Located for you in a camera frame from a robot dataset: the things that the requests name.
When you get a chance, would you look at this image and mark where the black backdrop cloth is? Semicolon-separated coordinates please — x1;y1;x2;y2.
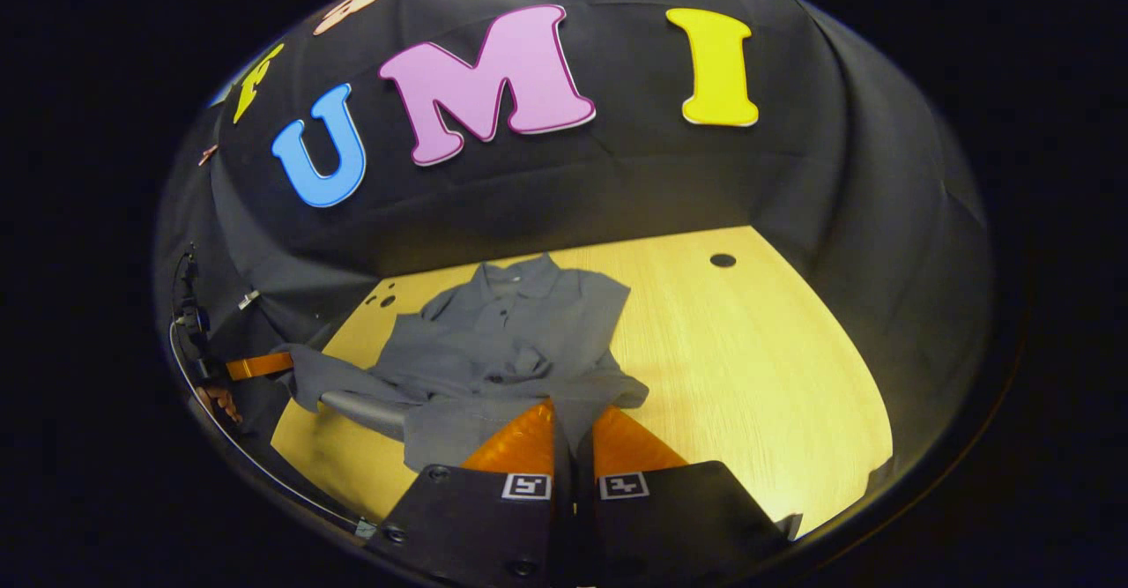
152;0;998;499

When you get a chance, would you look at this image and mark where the thin black cable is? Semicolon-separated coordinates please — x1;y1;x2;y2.
167;318;378;541

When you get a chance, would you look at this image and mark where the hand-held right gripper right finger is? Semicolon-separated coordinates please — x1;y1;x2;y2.
575;404;798;588

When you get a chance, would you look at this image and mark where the grey collared shirt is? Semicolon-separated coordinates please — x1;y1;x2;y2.
273;253;651;474

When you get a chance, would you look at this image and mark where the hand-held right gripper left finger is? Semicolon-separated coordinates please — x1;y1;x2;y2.
364;399;576;588

